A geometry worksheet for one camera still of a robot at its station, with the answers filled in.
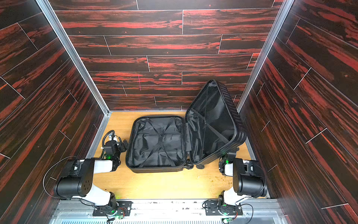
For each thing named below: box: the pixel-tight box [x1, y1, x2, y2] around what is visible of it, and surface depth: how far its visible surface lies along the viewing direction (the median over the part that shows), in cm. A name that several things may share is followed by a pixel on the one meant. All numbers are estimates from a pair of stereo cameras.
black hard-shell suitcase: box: [125, 80, 247, 174], surface depth 91 cm
